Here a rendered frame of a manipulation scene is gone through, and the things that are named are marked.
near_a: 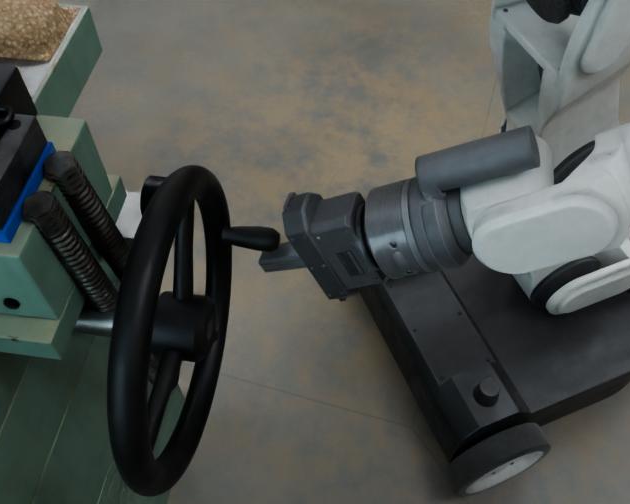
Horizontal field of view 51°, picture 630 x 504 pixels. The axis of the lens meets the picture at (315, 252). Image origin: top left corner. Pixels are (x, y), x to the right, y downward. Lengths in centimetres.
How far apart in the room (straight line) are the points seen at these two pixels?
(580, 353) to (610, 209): 89
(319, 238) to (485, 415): 70
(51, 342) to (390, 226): 29
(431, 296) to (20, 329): 94
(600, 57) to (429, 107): 126
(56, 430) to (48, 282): 33
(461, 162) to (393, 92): 151
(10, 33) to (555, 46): 59
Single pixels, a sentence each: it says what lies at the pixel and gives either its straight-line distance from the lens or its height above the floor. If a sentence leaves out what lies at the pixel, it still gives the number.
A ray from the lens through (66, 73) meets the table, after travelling 76.
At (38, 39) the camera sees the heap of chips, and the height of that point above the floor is 91.
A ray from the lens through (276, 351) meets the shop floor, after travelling 150.
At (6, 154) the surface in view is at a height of 100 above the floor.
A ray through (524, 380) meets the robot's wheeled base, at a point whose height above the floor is 17.
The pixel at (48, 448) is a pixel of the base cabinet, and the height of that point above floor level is 60.
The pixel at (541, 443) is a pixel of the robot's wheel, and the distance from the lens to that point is 129.
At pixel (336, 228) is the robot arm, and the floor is 86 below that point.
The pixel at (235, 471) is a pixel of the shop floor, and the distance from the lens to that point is 140.
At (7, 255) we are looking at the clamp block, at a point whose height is 96.
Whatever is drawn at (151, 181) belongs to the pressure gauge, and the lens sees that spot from 88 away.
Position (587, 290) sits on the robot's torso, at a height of 32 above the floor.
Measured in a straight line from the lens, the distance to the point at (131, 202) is 96.
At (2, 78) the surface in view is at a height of 101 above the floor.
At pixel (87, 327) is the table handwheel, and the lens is 62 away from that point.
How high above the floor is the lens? 133
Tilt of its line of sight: 55 degrees down
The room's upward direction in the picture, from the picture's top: straight up
